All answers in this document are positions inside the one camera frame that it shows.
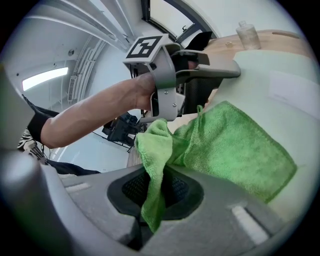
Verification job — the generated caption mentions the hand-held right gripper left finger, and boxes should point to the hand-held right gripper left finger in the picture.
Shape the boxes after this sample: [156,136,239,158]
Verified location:
[0,152,151,256]

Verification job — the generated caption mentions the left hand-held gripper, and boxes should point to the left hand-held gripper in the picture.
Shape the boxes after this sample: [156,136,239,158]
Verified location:
[122,34,242,124]

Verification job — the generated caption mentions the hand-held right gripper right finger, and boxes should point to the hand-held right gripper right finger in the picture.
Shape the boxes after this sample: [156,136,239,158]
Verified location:
[141,165,292,256]

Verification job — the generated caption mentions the green microfibre cloth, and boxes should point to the green microfibre cloth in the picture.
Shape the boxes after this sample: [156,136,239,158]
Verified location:
[134,100,298,234]

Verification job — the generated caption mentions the person's left forearm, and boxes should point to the person's left forearm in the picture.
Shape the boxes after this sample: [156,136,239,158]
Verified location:
[39,74,157,150]

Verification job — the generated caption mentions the person's black trousers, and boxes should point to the person's black trousers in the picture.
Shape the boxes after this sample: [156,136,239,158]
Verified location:
[44,159,102,176]

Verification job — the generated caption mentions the clear glass bottle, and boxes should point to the clear glass bottle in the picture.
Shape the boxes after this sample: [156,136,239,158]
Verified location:
[235,20,262,51]

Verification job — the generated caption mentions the dark framed window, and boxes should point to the dark framed window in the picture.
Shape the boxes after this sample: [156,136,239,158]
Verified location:
[140,0,196,44]

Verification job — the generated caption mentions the person's zebra patterned clothing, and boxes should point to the person's zebra patterned clothing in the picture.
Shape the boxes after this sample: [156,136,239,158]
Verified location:
[16,127,47,162]

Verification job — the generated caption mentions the person's black sleeve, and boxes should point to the person's black sleeve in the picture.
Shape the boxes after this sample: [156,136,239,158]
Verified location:
[21,94,61,145]

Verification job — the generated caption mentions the white air vent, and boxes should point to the white air vent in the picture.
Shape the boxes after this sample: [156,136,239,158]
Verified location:
[67,76,77,103]

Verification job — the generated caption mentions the rectangular ceiling light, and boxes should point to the rectangular ceiling light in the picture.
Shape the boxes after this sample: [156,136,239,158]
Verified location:
[21,66,70,92]

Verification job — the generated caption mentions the black camera stand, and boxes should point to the black camera stand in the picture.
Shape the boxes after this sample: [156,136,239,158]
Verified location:
[101,111,149,154]

